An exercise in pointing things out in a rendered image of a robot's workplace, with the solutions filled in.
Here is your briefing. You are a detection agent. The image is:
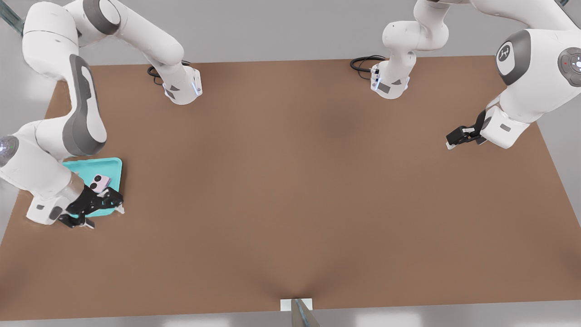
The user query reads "black cable loop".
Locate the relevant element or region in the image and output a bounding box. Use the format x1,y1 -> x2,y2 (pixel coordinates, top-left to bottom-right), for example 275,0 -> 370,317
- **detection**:
350,55 -> 387,81
147,60 -> 192,86

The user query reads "pale blue-green tray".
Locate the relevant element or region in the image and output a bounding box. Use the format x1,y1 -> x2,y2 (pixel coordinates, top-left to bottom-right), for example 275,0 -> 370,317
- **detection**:
62,157 -> 123,218

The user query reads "pale lilac phone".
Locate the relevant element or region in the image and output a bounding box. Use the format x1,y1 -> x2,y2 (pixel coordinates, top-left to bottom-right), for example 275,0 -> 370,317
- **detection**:
89,174 -> 112,195

